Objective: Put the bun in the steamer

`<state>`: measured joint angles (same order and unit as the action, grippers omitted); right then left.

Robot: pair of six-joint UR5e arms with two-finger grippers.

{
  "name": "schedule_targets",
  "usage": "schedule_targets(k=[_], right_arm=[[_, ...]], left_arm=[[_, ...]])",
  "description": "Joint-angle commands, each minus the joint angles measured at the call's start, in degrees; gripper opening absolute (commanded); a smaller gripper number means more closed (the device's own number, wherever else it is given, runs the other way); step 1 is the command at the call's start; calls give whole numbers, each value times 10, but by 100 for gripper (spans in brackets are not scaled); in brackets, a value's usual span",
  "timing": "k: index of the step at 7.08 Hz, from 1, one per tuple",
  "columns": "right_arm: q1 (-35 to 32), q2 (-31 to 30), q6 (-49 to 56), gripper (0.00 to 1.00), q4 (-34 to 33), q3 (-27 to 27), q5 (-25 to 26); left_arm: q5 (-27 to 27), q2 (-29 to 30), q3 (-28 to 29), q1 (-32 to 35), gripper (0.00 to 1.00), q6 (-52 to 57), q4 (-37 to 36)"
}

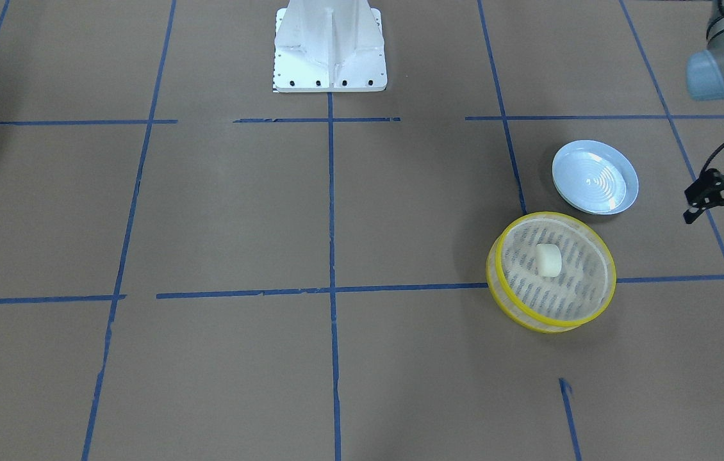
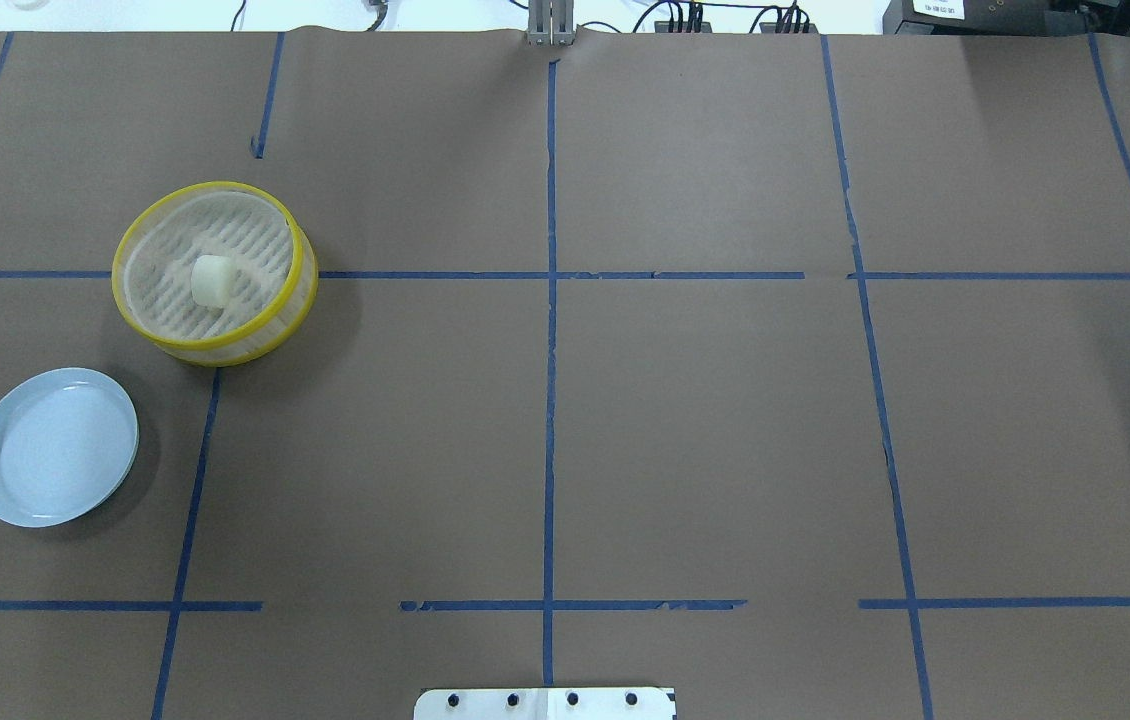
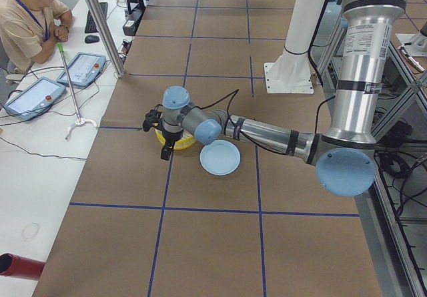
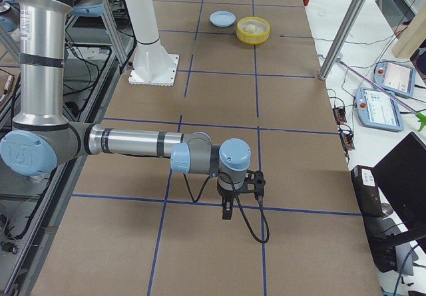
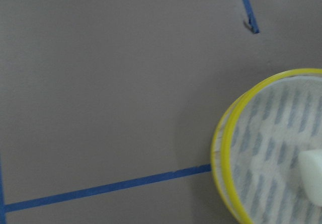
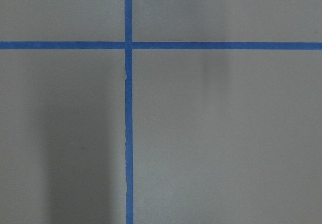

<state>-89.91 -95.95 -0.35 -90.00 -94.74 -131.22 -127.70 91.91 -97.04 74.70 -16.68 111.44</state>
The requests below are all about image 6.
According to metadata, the blue tape horizontal strip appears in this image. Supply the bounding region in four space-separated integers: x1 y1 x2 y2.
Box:
1 41 321 50

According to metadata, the blue tape vertical strip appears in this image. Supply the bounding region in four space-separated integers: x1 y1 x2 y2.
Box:
124 0 134 224

